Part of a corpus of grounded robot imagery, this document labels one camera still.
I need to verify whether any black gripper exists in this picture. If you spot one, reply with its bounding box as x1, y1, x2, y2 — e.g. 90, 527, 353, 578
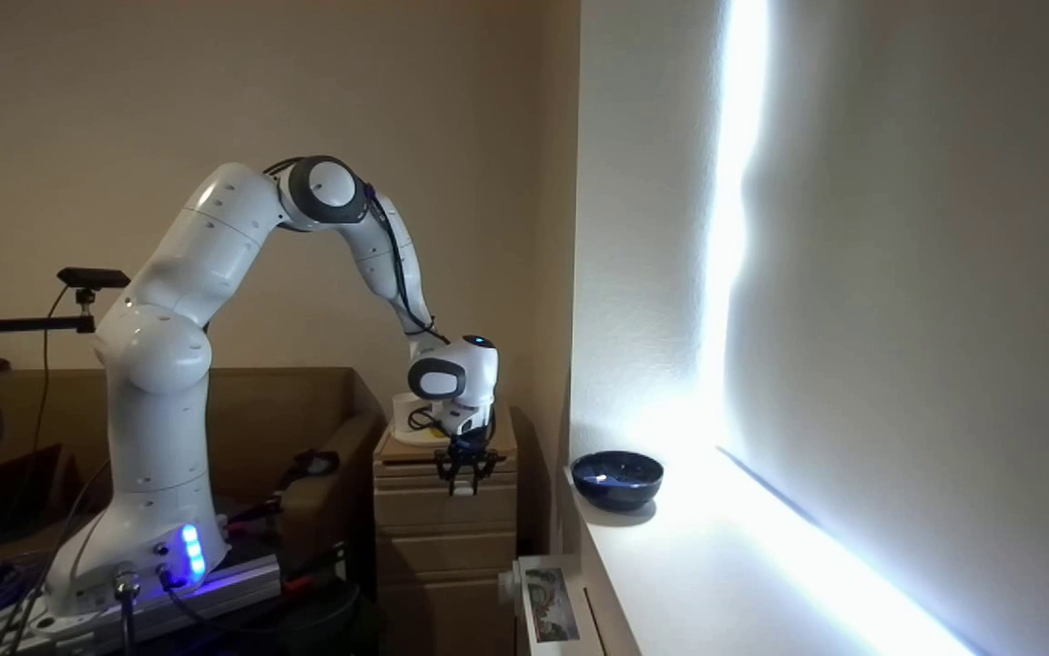
437, 431, 494, 497

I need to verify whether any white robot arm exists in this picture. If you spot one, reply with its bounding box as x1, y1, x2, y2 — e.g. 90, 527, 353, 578
42, 156, 500, 615

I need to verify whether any wooden nightstand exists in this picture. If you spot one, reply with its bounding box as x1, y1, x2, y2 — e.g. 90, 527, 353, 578
371, 417, 518, 656

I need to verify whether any blue bowl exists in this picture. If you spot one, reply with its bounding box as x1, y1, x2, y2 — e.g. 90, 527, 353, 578
570, 452, 661, 510

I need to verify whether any aluminium mounting rail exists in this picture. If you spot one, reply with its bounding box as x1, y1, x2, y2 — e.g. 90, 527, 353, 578
0, 555, 281, 656

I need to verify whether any black camera on stand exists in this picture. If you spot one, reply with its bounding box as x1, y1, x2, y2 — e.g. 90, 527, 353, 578
57, 267, 127, 307

